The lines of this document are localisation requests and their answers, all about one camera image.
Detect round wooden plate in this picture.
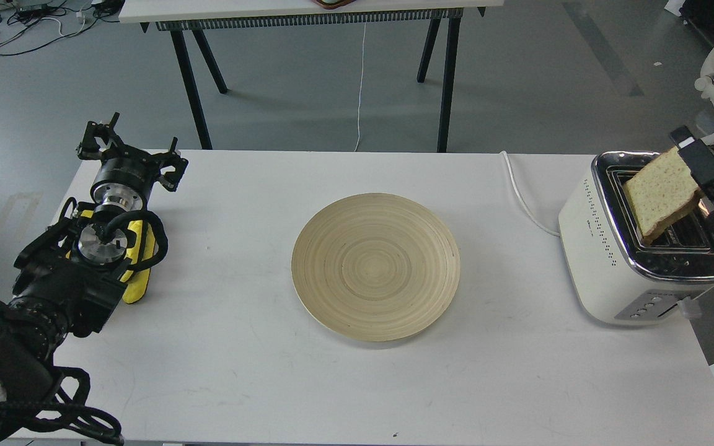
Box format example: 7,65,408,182
290,193,461,342

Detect yellow banana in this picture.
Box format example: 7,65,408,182
67,202,157,305

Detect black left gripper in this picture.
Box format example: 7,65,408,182
76,112,189,206

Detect brown object on background table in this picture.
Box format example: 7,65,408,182
314,0,354,9

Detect black cables on floor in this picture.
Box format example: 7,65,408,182
0,0,126,64

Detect white background table black legs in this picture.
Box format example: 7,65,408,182
117,1,504,153

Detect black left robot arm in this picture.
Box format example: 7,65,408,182
0,114,189,445

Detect white toaster power cable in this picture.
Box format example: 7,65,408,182
500,151,562,237

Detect white hanging cable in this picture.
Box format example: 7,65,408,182
354,22,368,152

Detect cream and chrome toaster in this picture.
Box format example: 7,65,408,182
558,151,714,326

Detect slice of bread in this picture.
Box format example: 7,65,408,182
623,146,703,245

